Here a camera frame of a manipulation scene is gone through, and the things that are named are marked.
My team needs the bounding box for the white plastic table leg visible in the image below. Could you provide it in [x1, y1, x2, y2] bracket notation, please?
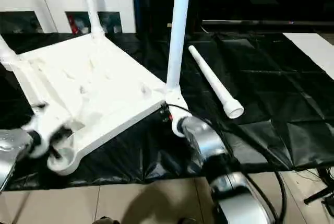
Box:
[188, 45, 245, 120]
[81, 0, 105, 39]
[0, 34, 18, 65]
[165, 0, 193, 97]

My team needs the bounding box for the white plastic table top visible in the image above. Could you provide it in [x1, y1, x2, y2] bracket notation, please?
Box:
[0, 33, 190, 177]

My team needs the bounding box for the black mat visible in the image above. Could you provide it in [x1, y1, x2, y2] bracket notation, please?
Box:
[0, 31, 334, 191]

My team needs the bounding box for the grey right robot leg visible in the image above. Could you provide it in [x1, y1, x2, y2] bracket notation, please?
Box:
[178, 216, 197, 224]

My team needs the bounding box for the white cabinet with glass doors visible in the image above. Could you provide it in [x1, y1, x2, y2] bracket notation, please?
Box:
[0, 0, 138, 36]

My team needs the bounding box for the long dark bar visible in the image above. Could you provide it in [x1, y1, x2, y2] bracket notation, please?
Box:
[202, 19, 334, 28]

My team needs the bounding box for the black tripod stand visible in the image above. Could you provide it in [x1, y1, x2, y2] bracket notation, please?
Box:
[303, 166, 334, 206]

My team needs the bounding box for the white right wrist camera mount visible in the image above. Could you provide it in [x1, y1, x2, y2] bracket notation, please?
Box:
[165, 90, 193, 138]

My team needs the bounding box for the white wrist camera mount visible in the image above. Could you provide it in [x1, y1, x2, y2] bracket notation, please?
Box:
[165, 90, 193, 138]
[25, 102, 76, 158]

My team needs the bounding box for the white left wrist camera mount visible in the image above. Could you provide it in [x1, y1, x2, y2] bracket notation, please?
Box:
[25, 102, 76, 158]

